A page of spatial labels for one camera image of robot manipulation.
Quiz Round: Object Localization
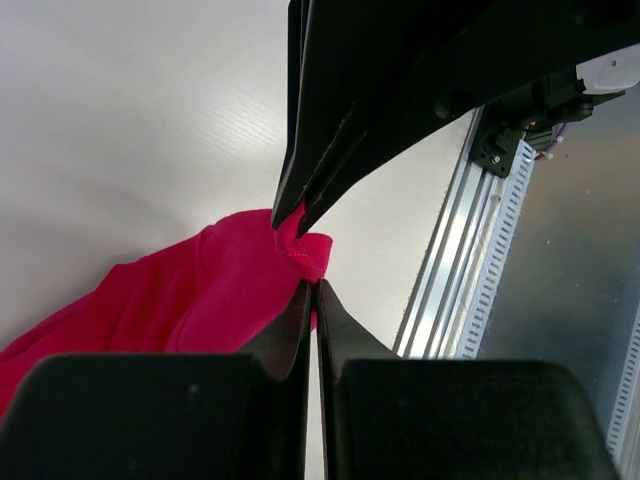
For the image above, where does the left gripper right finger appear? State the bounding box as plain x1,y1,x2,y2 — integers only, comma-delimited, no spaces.
315,281,618,479

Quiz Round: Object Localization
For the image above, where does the magenta t shirt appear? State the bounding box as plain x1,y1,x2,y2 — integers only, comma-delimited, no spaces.
1,208,333,411

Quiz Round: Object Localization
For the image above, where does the aluminium mounting rail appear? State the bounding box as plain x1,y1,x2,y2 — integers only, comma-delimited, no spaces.
393,108,500,359

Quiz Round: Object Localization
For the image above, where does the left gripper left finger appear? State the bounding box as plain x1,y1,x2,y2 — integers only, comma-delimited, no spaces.
1,281,313,479

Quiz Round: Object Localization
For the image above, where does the right controller board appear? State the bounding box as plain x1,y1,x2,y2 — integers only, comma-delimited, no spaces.
523,122,568,161

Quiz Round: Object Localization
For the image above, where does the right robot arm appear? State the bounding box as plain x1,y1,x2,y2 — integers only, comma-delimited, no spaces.
272,1,639,232

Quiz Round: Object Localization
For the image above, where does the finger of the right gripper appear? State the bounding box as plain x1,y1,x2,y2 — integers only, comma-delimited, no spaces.
310,1,639,226
272,1,320,231

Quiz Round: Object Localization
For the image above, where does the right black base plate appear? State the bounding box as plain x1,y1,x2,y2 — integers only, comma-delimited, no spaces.
469,124,522,179

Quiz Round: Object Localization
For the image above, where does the slotted grey cable duct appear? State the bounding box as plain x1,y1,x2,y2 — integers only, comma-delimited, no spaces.
455,141,535,360

